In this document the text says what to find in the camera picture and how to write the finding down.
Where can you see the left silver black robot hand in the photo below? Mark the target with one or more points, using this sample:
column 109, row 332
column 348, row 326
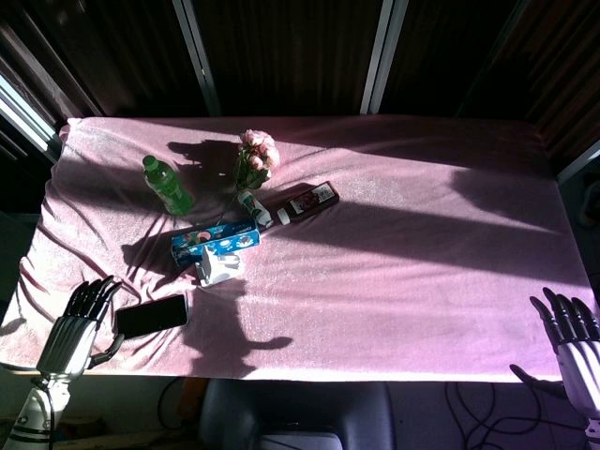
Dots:
column 68, row 335

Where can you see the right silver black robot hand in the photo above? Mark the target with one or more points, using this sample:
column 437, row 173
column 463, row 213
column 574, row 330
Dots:
column 579, row 354

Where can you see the black smartphone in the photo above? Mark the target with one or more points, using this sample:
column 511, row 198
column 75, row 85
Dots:
column 151, row 316

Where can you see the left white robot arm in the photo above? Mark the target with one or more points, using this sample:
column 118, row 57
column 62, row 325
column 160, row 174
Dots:
column 33, row 412

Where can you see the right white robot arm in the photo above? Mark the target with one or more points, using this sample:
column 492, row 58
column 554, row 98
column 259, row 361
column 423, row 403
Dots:
column 593, row 431

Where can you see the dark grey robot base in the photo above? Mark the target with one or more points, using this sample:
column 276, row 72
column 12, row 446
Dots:
column 295, row 412

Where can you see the white triangular support bracket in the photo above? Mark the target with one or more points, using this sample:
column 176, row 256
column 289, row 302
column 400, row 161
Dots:
column 220, row 271

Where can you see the blue cookie box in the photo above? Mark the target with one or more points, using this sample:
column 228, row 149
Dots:
column 215, row 241

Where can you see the green plastic bottle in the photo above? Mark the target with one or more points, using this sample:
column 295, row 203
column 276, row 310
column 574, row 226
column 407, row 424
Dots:
column 169, row 187

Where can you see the pink fleece table cloth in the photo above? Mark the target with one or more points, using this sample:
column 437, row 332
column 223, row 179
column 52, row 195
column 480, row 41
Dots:
column 375, row 281

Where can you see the small white green tube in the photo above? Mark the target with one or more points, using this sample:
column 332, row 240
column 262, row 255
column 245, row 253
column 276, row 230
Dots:
column 255, row 209

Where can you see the pink flower bouquet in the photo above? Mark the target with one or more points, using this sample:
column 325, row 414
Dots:
column 257, row 157

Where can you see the dark bottle with white cap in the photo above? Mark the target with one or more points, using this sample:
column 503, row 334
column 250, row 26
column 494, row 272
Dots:
column 310, row 200

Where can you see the grey metal frame post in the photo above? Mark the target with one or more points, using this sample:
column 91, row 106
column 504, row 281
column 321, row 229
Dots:
column 380, row 51
column 197, row 51

